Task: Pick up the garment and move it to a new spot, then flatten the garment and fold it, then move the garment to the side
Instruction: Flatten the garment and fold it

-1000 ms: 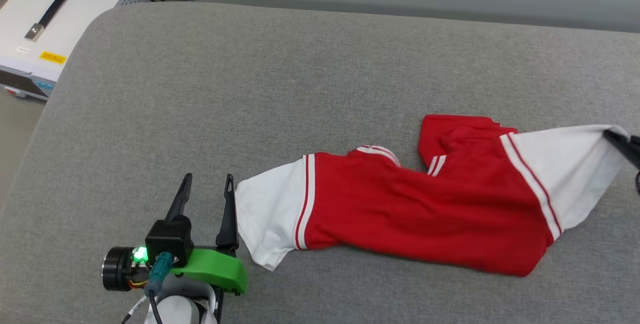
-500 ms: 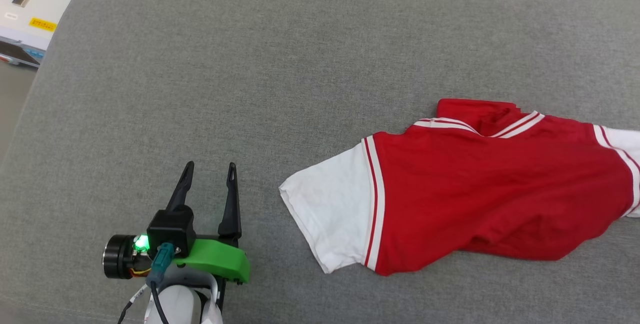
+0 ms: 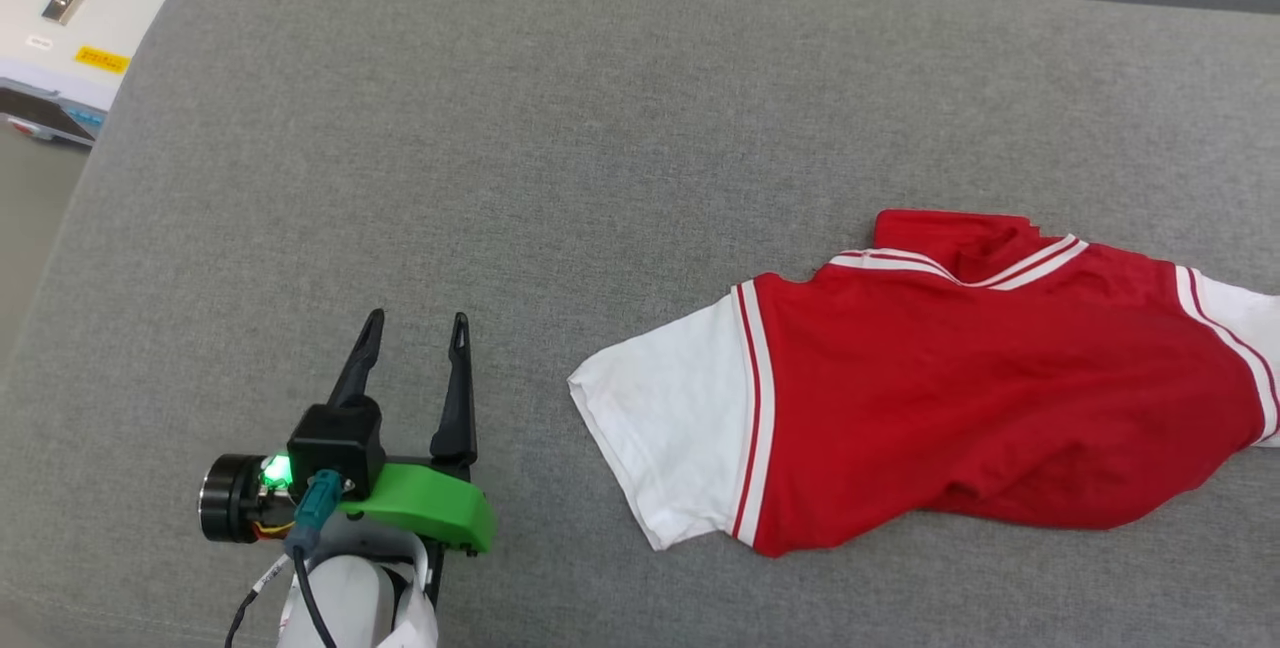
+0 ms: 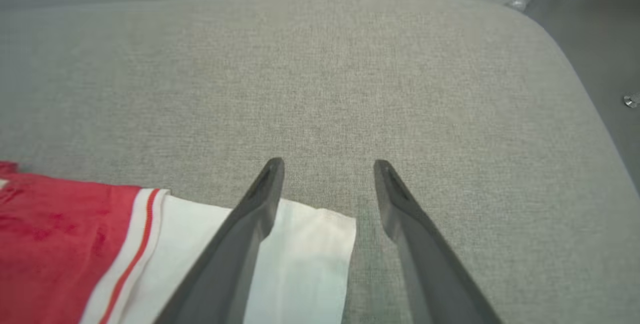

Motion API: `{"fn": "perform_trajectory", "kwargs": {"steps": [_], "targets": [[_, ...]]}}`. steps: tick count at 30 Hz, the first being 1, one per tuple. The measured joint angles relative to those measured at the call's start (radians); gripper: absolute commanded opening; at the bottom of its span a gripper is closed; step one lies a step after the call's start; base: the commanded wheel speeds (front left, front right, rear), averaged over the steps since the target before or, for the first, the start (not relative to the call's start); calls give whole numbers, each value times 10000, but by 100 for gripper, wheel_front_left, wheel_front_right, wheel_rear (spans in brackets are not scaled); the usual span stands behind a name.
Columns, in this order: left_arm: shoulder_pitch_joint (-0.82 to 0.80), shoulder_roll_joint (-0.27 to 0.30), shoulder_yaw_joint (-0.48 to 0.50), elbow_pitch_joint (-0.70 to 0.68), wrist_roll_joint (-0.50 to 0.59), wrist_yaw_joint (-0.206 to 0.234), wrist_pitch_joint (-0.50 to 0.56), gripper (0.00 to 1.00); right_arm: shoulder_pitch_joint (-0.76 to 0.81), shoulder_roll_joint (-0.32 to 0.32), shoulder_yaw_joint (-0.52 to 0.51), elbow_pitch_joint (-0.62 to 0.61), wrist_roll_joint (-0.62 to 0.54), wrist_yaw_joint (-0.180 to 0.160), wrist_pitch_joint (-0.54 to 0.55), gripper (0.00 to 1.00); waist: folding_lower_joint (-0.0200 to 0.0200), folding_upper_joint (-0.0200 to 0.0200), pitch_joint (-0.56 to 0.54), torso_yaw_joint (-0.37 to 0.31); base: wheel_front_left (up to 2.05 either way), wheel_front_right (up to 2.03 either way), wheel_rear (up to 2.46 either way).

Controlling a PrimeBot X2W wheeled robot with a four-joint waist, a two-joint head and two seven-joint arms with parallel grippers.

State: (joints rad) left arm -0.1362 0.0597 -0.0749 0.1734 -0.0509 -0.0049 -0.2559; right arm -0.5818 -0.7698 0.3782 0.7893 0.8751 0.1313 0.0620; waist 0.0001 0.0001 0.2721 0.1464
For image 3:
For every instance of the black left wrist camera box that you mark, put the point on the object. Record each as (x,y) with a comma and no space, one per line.
(335,443)

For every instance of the red and white shirt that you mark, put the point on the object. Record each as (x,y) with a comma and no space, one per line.
(950,398)

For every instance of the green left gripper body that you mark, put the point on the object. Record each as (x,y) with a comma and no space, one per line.
(430,508)

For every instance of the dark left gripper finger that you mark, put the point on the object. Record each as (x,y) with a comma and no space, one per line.
(458,418)
(360,363)

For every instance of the yellow warning label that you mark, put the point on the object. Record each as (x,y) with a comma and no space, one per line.
(102,60)

